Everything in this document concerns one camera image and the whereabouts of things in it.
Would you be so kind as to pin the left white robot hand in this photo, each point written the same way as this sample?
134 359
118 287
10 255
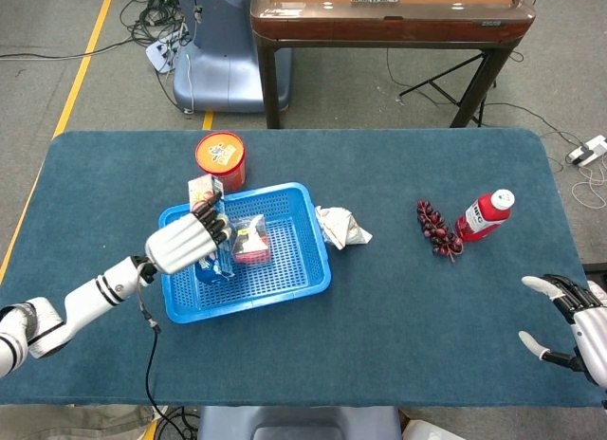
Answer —
182 243

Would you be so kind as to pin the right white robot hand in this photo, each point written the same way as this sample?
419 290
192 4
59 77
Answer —
593 335

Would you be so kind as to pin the blue cookie box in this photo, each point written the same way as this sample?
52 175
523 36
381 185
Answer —
204 188

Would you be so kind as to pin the small red snack pack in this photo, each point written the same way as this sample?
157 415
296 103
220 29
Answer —
251 245

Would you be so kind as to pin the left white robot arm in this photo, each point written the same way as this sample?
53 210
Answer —
90 293

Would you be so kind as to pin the blue-grey own robot base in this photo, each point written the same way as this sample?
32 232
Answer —
299 423

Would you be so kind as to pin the blue perforated plastic basket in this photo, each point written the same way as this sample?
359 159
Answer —
294 269

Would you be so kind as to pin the red tub with orange lid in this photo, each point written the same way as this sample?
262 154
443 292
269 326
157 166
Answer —
220 155

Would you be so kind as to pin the crumpled white snack bag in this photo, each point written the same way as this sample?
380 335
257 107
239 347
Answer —
343 226

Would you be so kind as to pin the red drink bottle white cap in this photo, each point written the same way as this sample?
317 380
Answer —
481 217

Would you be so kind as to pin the white power strip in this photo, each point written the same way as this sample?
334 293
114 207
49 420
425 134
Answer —
159 53
590 151

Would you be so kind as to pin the dark purple grape bunch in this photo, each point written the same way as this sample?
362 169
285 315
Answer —
438 231

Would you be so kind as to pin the teal carpet table cloth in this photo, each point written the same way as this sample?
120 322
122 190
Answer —
403 317

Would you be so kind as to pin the brown mahjong table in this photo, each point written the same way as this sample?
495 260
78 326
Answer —
389 27

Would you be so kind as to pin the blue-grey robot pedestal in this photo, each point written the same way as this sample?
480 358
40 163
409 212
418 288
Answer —
223 65

